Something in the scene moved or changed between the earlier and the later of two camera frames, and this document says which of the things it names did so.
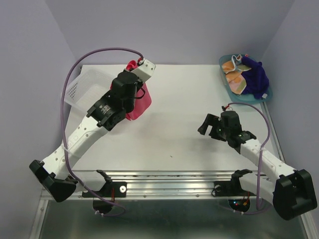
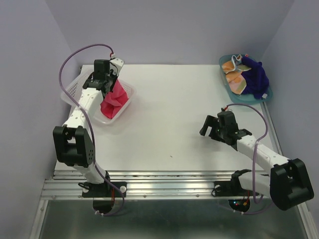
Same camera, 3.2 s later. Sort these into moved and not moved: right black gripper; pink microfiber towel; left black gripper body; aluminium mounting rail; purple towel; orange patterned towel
Moved: pink microfiber towel; left black gripper body
Not moved: right black gripper; orange patterned towel; purple towel; aluminium mounting rail
